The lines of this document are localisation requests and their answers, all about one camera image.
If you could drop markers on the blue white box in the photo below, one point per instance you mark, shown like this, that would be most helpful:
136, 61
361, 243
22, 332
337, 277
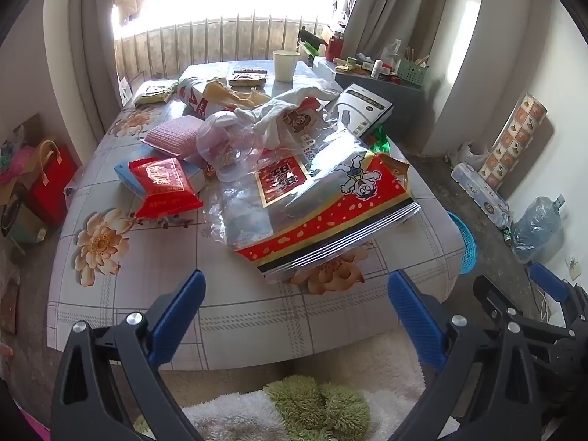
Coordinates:
124, 175

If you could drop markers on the white plastic container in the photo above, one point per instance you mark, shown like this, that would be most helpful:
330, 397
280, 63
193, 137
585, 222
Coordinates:
324, 68

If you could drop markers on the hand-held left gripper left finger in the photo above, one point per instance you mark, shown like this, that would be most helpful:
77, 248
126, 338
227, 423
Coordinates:
179, 317

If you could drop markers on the white paper bag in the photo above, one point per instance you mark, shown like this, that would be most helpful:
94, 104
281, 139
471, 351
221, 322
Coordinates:
125, 91

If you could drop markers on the white plastic bag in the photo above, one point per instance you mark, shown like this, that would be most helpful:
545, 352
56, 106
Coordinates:
468, 156
390, 50

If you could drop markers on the person's white fluffy clothing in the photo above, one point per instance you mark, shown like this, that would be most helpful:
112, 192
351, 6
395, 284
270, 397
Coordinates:
229, 415

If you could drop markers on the grey curtain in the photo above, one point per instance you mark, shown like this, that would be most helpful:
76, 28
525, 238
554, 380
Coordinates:
96, 55
395, 9

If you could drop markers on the clear plastic bag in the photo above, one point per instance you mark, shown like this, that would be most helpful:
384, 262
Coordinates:
220, 147

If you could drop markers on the blue plastic basket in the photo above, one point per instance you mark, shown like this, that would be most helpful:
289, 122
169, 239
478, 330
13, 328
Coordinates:
466, 243

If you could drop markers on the red thermos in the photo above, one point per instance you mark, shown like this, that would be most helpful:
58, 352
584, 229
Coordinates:
335, 48

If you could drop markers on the white box with black print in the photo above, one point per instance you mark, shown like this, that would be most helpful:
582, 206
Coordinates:
358, 108

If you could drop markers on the fruit-patterned roll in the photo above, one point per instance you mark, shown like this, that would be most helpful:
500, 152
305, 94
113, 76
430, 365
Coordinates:
514, 138

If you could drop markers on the grey cabinet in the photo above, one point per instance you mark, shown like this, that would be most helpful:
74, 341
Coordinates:
404, 110

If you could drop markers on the white bottle with red print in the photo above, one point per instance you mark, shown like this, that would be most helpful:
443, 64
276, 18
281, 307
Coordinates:
190, 94

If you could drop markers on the green plastic tool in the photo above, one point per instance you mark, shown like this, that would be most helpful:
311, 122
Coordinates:
308, 47

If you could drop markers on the toilet paper pack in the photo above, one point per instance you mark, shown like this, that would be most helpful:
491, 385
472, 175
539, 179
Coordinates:
477, 193

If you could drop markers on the metal railing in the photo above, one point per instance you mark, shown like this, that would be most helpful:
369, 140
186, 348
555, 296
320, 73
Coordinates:
206, 41

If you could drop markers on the pale green snack packet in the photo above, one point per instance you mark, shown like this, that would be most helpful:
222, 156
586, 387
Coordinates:
154, 95

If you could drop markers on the red gift bag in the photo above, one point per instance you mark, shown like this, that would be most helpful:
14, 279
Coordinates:
50, 183

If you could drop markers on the small white bottle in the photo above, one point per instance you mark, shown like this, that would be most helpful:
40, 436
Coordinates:
377, 68

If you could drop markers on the orange snack wrapper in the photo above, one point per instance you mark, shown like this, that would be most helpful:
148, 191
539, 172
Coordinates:
395, 167

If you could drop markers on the floral tablecloth table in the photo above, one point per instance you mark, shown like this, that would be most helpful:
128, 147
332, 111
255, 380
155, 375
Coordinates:
138, 294

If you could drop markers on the pink bag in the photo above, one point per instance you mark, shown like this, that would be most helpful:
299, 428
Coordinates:
16, 165

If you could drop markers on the black device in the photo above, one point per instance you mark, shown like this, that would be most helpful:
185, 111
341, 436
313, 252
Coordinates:
305, 34

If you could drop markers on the brown paper bag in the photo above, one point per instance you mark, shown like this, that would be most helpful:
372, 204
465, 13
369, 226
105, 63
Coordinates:
225, 94

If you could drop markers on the wall socket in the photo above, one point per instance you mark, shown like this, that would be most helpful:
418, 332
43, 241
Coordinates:
574, 268

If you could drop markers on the green can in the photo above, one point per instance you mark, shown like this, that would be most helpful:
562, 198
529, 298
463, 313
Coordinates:
506, 235

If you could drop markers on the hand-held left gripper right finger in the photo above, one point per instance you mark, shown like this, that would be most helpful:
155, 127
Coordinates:
418, 321

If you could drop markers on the wooden utensils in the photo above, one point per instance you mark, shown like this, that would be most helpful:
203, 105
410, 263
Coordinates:
415, 54

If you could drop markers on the white paper cup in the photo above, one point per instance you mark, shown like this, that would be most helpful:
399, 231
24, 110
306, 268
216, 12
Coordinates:
285, 66

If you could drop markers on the pink knit-pattern packet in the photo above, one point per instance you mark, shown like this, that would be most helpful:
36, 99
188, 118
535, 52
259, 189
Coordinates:
172, 135

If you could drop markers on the dark brown snack packet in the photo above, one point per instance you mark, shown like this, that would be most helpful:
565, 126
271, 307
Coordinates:
250, 73

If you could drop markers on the blue water jug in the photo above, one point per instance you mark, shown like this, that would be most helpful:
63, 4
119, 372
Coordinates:
535, 229

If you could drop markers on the green snack bag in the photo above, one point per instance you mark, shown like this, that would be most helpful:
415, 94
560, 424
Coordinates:
379, 143

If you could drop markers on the tan flat bread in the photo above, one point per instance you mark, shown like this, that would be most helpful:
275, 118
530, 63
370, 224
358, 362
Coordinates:
345, 69

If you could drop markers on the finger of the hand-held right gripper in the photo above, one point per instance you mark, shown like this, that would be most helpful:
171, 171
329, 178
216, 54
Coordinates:
549, 281
489, 291

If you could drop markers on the green plastic basket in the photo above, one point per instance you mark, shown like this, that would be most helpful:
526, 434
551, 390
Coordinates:
411, 73

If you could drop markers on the red snack packet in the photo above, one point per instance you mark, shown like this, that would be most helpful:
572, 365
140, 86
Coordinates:
161, 183

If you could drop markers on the large clear red snack bag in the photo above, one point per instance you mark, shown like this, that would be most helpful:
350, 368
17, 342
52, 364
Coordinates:
321, 220

